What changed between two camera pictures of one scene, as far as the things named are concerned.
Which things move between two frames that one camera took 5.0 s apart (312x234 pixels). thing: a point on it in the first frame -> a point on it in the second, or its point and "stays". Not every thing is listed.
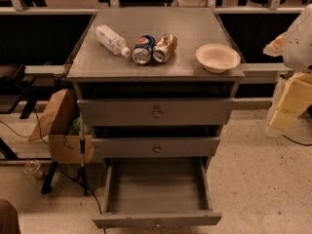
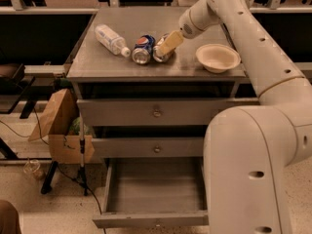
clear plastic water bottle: (112, 41) stays
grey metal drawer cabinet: (156, 82) stays
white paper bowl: (217, 58) stays
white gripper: (298, 46) -> (186, 25)
